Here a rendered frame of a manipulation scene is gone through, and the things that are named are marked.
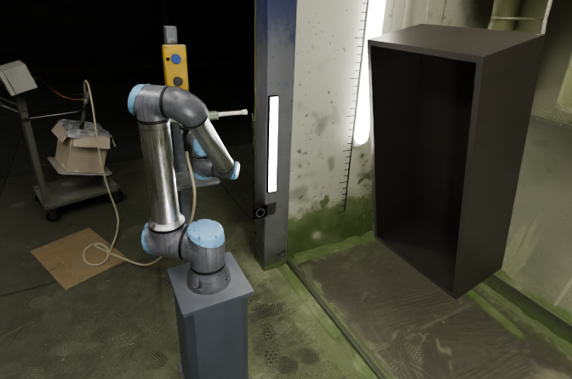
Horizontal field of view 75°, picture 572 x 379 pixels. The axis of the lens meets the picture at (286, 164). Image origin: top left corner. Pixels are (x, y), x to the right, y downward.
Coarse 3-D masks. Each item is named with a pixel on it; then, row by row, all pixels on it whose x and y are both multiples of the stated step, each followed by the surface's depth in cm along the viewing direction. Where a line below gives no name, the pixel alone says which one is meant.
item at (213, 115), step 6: (210, 114) 209; (216, 114) 211; (222, 114) 214; (228, 114) 216; (234, 114) 217; (240, 114) 220; (246, 114) 221; (174, 120) 201; (210, 120) 211; (186, 144) 210; (186, 150) 211
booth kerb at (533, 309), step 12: (492, 276) 250; (492, 288) 251; (504, 288) 244; (516, 288) 237; (516, 300) 237; (528, 300) 230; (528, 312) 231; (540, 312) 225; (552, 312) 219; (552, 324) 219; (564, 324) 213; (564, 336) 214
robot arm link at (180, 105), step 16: (176, 96) 130; (192, 96) 134; (176, 112) 131; (192, 112) 133; (208, 112) 140; (192, 128) 138; (208, 128) 145; (208, 144) 153; (224, 160) 169; (224, 176) 182
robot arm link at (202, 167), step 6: (192, 156) 183; (192, 162) 185; (198, 162) 182; (204, 162) 183; (210, 162) 183; (198, 168) 183; (204, 168) 183; (210, 168) 182; (198, 174) 185; (204, 174) 184; (210, 174) 183
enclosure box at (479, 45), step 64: (384, 64) 185; (448, 64) 182; (512, 64) 137; (384, 128) 201; (448, 128) 196; (512, 128) 153; (384, 192) 221; (448, 192) 213; (512, 192) 173; (448, 256) 210
